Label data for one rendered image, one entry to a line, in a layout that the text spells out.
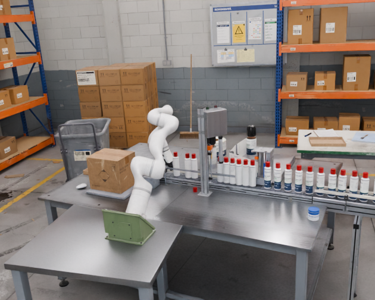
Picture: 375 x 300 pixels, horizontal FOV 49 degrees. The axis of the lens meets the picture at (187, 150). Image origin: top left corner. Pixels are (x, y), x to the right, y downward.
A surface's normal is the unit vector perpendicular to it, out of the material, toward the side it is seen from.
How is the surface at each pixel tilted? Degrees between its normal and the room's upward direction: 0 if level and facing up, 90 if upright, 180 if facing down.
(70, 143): 93
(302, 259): 90
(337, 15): 90
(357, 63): 89
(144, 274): 0
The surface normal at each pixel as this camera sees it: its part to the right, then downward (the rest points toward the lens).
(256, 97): -0.27, 0.32
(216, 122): 0.48, 0.25
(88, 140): 0.06, 0.36
